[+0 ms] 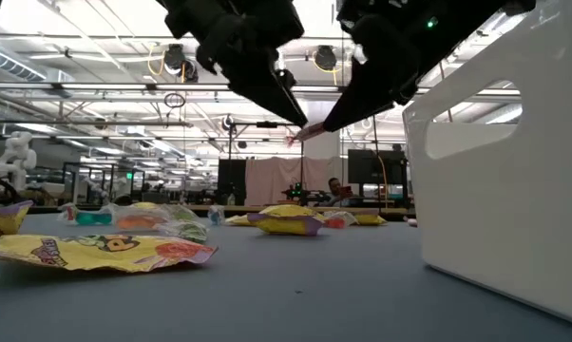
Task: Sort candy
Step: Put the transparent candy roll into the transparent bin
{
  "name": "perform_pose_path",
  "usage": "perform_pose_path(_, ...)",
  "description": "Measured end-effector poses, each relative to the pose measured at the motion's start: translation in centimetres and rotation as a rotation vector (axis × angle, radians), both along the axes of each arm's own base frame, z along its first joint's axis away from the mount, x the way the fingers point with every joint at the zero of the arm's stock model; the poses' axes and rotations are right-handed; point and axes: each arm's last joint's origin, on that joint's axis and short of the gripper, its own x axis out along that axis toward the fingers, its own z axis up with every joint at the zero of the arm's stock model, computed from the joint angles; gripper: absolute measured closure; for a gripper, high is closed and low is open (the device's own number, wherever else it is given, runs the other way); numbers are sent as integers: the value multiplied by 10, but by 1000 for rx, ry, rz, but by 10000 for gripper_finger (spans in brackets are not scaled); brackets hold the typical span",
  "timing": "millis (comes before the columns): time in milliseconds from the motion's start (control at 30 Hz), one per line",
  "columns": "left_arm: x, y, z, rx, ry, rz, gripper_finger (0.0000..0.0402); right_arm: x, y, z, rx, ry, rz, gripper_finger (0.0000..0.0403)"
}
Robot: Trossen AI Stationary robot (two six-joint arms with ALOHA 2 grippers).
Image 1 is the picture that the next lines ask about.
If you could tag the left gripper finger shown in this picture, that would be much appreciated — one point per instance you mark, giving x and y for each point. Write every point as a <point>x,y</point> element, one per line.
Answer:
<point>272,97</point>

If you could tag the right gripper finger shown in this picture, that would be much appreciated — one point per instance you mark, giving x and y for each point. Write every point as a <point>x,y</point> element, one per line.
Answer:
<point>367,95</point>

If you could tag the Smarties candy roll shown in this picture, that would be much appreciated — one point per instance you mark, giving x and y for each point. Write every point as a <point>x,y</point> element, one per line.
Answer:
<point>307,133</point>
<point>408,221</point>

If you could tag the small yellow candy packet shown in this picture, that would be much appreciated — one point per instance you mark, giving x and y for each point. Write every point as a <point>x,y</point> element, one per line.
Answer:
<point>146,205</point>

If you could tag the large yellow pink candy packet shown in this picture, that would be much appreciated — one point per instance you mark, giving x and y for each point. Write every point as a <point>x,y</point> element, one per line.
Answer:
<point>101,252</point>

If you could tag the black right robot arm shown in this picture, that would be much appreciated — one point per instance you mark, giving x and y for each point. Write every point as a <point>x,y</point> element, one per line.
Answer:
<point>495,14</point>

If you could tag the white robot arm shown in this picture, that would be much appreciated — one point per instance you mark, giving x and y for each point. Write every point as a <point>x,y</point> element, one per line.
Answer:
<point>15,159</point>

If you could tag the red candy clear wrapper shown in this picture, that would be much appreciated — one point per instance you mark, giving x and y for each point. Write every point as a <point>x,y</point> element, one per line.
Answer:
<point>334,222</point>

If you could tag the blue candy clear wrapper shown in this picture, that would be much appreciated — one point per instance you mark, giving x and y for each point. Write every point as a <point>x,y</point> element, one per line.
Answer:
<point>215,216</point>

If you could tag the green candy clear wrapper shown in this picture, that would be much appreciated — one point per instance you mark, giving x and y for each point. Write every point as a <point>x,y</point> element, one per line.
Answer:
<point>186,230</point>
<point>181,212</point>

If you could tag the orange candy clear wrapper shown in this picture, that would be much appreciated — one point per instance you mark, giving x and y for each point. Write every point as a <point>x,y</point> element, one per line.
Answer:
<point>139,221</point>

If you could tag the teal candy clear wrapper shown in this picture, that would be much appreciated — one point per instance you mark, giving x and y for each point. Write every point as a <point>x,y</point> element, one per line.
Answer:
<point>92,218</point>

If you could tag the wide black monitor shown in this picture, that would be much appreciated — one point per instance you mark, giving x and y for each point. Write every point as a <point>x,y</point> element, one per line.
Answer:
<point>362,166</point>

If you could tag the pink cloth curtain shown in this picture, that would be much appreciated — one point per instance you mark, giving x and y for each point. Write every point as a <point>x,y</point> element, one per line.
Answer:
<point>276,178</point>

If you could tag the red phone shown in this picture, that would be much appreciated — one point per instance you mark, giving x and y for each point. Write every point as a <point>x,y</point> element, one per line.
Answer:
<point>346,190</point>

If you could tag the black device green lights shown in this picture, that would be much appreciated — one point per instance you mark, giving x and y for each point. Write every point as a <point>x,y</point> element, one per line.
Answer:
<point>295,192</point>

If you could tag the person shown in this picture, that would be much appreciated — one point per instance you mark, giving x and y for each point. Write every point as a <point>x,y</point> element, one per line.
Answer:
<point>334,187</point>

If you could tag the long light strip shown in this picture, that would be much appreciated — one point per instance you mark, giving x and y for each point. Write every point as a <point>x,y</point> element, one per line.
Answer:
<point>101,87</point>

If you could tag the white plastic bin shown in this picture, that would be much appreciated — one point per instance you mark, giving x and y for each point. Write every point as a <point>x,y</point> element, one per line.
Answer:
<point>504,214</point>

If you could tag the black camera stand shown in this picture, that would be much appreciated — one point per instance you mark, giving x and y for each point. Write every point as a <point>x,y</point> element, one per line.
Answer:
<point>267,124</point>

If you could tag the black framed enclosure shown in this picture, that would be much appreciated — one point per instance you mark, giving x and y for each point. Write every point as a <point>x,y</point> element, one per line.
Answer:
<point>103,166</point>

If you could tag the gray ventilation duct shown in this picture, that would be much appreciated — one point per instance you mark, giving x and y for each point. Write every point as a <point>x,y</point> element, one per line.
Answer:
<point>10,64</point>

